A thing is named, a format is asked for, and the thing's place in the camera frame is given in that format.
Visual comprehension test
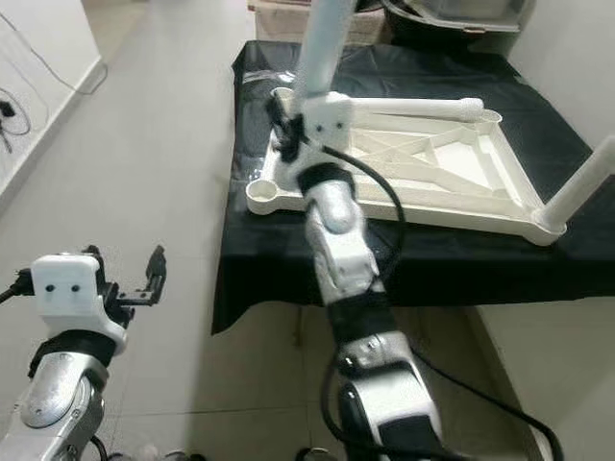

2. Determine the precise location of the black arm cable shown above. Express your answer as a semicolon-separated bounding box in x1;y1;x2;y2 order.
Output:
0;267;41;305
411;349;565;461

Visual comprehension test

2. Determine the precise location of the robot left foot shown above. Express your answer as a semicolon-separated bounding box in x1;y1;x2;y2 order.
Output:
104;449;205;461

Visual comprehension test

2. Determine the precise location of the grey metal table leg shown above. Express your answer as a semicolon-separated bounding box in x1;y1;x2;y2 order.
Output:
291;305;306;349

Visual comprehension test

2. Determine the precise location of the beige cloth covered bench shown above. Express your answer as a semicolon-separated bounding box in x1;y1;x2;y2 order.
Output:
248;0;397;46

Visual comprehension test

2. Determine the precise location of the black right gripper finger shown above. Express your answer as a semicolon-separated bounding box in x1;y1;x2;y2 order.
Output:
266;90;301;157

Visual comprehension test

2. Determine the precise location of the long clear tape strip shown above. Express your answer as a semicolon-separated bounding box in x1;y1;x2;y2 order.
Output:
234;67;296;85

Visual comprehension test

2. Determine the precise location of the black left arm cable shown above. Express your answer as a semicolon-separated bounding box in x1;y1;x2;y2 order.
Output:
0;267;41;305

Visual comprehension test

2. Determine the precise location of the speckled grey right wrist camera mount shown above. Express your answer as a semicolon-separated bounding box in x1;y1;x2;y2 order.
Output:
291;90;357;185

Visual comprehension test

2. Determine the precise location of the looped black wall cable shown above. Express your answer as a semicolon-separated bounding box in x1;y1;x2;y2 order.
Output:
0;85;34;157

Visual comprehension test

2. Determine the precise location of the black tablecloth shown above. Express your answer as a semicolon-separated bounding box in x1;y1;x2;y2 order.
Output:
210;38;615;337

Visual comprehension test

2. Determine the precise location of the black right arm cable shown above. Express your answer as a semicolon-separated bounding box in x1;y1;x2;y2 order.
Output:
411;349;565;461

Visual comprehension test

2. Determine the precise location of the white plastic table leg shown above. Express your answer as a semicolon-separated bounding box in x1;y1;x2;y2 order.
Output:
531;133;615;238
277;0;358;185
349;95;486;125

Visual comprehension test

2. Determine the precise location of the thin black wall cable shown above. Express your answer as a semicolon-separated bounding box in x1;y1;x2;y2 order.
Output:
0;8;111;99

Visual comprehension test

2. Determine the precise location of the black wok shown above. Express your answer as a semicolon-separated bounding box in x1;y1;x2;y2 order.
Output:
382;0;536;32

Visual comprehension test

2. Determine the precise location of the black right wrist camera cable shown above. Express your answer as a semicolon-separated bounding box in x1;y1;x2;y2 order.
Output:
315;142;445;461

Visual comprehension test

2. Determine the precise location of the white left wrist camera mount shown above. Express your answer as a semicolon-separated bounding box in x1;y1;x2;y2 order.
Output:
29;252;130;358

